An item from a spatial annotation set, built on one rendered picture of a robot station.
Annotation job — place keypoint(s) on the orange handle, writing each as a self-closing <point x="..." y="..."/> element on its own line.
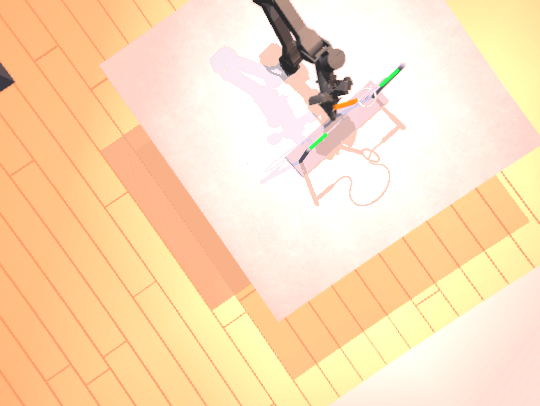
<point x="347" y="103"/>

